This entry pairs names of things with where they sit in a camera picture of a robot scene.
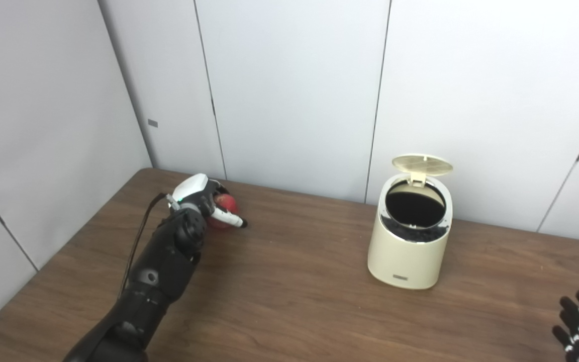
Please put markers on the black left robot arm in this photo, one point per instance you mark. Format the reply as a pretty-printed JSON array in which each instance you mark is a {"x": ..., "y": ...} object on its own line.
[{"x": 154, "y": 281}]

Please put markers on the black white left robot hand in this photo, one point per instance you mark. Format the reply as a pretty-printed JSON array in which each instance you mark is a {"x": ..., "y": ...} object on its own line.
[{"x": 191, "y": 188}]

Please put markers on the cream-colored round bin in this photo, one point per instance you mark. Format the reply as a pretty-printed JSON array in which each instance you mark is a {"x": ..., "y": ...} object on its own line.
[{"x": 405, "y": 261}]

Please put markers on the cream round bin lid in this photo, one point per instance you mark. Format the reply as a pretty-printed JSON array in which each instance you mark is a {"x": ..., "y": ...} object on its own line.
[{"x": 422, "y": 165}]

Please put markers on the red apple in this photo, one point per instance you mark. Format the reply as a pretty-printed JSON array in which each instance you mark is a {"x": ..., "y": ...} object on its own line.
[{"x": 226, "y": 203}]

